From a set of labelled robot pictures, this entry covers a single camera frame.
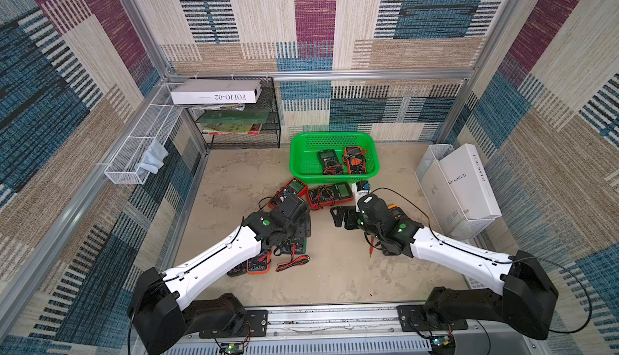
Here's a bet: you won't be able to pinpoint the green DT9205A multimeter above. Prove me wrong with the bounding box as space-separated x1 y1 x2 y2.
279 237 307 256

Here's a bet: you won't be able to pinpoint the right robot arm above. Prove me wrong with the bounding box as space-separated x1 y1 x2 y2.
330 194 559 340

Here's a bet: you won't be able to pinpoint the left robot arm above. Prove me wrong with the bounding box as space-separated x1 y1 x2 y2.
127 195 310 354

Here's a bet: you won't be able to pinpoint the yellow multimeter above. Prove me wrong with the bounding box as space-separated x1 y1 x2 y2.
388 205 402 218

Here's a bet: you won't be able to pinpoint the red ANENG multimeter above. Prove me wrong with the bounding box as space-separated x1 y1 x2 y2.
306 182 354 210

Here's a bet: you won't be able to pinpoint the green plastic basket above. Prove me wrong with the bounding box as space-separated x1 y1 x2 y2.
290 132 380 185

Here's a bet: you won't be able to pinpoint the orange Victor multimeter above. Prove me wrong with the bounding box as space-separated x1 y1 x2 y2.
246 250 272 275

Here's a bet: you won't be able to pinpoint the small black multimeter left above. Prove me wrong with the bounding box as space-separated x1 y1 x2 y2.
227 261 248 278

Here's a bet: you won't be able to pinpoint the red probe on table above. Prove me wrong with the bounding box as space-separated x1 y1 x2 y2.
364 233 375 257

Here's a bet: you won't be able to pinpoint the red black test leads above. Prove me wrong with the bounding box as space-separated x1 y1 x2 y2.
276 254 310 273

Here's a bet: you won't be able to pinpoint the white open file box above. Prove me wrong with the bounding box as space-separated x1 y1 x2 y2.
415 144 501 241

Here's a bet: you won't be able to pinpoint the white box upright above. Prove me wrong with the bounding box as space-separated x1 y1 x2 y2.
438 144 502 220

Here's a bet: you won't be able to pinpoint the green book on shelf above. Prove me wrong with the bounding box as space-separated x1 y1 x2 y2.
196 108 271 135

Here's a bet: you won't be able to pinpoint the white FOLIO box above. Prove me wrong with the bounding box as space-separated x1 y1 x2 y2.
171 79 262 105

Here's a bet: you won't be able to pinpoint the light blue cloth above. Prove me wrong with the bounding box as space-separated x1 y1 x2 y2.
136 139 169 174

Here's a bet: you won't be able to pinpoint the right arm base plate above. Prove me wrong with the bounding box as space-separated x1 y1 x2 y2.
396 304 468 333

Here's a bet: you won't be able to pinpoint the black wire shelf rack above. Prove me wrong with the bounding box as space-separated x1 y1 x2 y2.
188 77 281 150

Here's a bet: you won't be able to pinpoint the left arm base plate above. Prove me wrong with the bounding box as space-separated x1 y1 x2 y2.
198 309 269 340

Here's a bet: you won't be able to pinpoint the white wire wall basket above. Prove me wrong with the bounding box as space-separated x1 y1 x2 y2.
105 83 182 185

